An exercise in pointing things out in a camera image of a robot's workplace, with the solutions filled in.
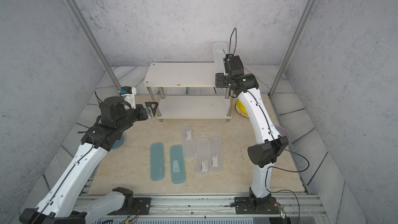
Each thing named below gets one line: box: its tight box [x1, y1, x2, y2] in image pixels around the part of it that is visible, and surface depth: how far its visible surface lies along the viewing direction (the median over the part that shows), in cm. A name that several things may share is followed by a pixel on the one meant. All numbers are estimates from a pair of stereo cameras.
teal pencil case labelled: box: [169, 144, 186, 185], surface depth 87 cm
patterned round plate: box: [235, 101, 250, 119], surface depth 110 cm
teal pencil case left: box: [150, 142, 165, 182], surface depth 89 cm
